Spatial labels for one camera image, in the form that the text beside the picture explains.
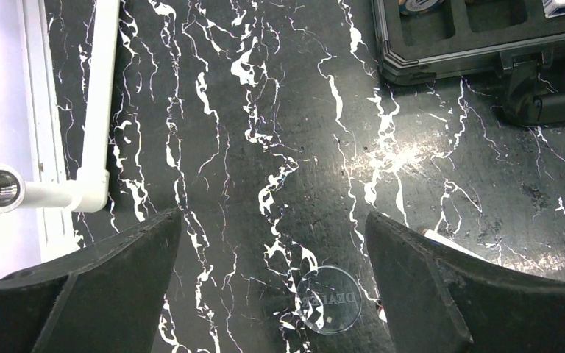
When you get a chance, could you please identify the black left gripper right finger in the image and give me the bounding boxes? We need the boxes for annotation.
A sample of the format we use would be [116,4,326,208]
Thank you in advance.
[365,212,565,352]

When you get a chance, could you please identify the red playing card deck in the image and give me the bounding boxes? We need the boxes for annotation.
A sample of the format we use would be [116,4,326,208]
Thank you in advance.
[377,229,490,323]

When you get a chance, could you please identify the white PVC pipe frame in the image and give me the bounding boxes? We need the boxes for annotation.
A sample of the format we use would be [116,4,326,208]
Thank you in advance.
[0,1,121,214]

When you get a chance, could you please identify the black poker set case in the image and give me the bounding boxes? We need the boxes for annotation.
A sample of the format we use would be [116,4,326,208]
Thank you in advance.
[372,1,565,126]

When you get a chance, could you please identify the clear round acrylic disc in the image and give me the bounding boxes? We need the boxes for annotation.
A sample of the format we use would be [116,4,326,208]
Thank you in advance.
[296,265,362,335]

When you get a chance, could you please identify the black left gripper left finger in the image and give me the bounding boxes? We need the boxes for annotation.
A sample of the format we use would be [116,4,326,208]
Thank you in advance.
[0,209,182,352]

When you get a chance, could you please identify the blue playing card deck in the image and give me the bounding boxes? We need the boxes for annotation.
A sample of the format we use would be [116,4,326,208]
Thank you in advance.
[541,0,565,18]

